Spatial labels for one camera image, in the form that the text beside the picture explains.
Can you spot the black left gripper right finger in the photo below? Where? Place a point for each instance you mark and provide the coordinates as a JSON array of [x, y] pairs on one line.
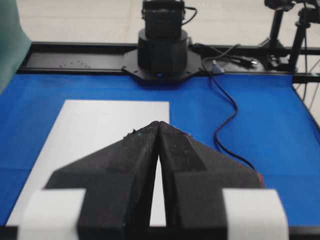
[[193, 177]]

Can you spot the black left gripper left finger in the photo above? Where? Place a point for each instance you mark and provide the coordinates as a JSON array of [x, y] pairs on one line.
[[119, 182]]

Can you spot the orange soldering iron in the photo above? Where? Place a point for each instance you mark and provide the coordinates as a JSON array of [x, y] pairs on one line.
[[261, 180]]

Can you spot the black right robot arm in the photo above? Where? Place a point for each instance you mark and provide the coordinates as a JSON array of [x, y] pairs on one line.
[[162, 56]]

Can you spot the green curtain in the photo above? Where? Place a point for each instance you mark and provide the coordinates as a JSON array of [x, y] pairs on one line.
[[14, 43]]

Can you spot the black camera tripod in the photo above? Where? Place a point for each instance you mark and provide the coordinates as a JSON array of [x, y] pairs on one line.
[[287, 37]]

